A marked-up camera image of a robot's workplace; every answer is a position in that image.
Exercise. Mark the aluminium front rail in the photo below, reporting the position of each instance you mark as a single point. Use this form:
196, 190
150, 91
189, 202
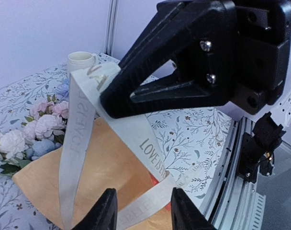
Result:
231, 203

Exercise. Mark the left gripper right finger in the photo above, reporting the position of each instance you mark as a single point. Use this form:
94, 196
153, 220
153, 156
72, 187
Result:
185, 215

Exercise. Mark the white printed ribbon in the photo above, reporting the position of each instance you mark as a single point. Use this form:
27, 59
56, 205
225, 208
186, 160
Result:
148, 211

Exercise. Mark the white ceramic mug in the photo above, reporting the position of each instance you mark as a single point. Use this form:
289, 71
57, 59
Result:
81, 60

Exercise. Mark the right aluminium frame post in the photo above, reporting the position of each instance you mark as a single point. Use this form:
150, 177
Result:
110, 28

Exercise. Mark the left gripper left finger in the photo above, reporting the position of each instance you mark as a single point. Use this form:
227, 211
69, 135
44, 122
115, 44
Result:
103, 215

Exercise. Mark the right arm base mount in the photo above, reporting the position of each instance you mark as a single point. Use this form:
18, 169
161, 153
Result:
260, 148

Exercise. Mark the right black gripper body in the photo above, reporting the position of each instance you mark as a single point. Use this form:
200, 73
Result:
252, 39

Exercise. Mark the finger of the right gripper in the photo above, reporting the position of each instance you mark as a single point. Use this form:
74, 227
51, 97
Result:
163, 71
196, 30

